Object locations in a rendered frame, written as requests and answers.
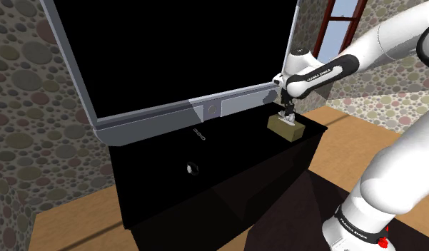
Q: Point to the black tv cabinet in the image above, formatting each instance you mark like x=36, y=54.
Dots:
x=214, y=180

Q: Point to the dark robot stand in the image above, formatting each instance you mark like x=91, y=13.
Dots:
x=290, y=222

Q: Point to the large grey-framed television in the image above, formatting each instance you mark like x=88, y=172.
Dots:
x=172, y=52

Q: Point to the olive tissue box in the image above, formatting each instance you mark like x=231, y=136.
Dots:
x=287, y=128

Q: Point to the red-framed window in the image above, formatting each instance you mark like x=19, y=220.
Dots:
x=334, y=27

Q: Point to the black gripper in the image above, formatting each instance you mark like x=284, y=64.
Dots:
x=288, y=101

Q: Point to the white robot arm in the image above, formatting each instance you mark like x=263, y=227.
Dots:
x=391, y=173

